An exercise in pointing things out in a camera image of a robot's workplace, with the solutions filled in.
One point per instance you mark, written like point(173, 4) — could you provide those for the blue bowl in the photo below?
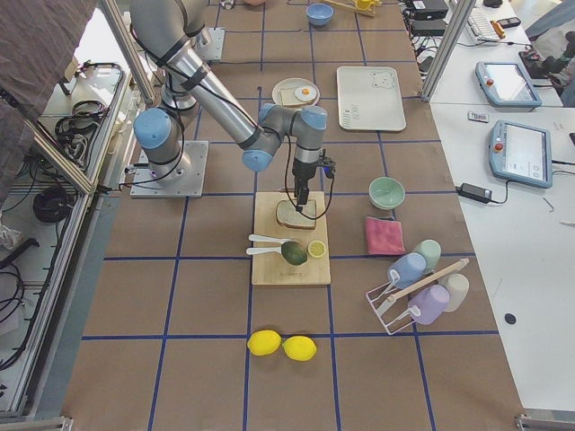
point(319, 14)

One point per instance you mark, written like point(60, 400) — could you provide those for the pink cloth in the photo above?
point(384, 237)

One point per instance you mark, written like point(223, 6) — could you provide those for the wooden cutting board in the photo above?
point(271, 269)

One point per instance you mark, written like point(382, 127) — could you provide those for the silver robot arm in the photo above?
point(166, 31)

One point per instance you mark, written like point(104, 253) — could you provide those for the teach pendant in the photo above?
point(507, 85)
point(521, 153)

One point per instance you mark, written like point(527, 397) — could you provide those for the aluminium frame post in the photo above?
point(455, 27)

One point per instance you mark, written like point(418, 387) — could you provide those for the white wire cup rack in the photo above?
point(390, 304)

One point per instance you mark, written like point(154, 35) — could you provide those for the white bear tray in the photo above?
point(369, 99)

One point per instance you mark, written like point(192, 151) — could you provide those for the lemon half slice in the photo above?
point(316, 249)

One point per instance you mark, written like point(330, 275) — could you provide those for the yellow lemon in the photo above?
point(300, 348)
point(264, 342)

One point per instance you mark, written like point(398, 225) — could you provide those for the right yellow lemon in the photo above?
point(300, 348)

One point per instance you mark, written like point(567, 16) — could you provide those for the wooden dish rack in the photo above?
point(345, 5)

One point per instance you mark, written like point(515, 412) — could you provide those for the fried egg toy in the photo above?
point(305, 93)

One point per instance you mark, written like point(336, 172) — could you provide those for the green avocado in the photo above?
point(294, 253)

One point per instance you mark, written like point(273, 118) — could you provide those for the green cup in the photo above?
point(430, 250)

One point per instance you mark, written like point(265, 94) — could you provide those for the blue cup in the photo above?
point(406, 270)

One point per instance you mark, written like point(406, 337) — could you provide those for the yellow cup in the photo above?
point(366, 7)

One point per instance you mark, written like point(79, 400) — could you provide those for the lower teach pendant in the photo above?
point(521, 153)

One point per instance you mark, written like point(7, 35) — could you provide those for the white round plate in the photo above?
point(293, 82)

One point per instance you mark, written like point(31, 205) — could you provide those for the left yellow lemon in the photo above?
point(264, 342)

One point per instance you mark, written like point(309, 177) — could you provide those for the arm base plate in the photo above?
point(210, 44)
point(173, 181)

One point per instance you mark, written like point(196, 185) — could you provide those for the white plastic spoon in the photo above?
point(262, 250)

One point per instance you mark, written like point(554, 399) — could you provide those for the black power adapter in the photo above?
point(475, 193)

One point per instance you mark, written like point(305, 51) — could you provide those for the upper teach pendant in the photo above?
point(507, 85)

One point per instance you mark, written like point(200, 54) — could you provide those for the bread slice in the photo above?
point(289, 100)
point(287, 216)

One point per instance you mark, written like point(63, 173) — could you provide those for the purple cup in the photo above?
point(428, 304)

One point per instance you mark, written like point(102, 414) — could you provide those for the bread slice on plate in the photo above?
point(289, 100)

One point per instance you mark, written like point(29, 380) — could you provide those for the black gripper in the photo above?
point(300, 172)

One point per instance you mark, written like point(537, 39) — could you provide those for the white cup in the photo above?
point(457, 286)

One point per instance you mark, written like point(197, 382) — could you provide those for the green bowl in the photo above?
point(386, 193)

